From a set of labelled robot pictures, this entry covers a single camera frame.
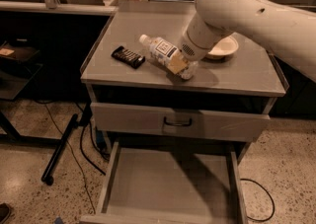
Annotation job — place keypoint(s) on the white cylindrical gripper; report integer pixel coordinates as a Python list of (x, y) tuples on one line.
[(191, 49)]

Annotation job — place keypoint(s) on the clear plastic bottle white cap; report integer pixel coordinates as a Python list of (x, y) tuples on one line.
[(161, 50)]

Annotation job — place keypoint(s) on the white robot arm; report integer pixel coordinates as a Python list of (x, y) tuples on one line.
[(289, 33)]

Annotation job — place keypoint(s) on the upper grey drawer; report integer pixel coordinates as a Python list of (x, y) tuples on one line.
[(232, 126)]

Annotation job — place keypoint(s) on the open grey middle drawer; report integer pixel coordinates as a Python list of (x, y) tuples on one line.
[(170, 183)]

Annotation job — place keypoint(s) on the black snack bar packet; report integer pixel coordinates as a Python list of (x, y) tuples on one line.
[(128, 57)]

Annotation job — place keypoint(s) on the white paper bowl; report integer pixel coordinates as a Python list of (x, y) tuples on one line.
[(224, 47)]

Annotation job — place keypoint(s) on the grey metal cabinet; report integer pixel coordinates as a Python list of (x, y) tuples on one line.
[(245, 82)]

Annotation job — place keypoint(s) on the dark side table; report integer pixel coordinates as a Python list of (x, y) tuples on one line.
[(18, 66)]

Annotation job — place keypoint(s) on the black stand leg with wheel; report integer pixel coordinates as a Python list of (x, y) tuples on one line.
[(47, 176)]

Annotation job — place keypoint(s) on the dark shoe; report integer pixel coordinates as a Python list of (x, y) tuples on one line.
[(5, 211)]

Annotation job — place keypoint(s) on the black drawer handle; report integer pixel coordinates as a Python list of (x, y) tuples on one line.
[(177, 124)]

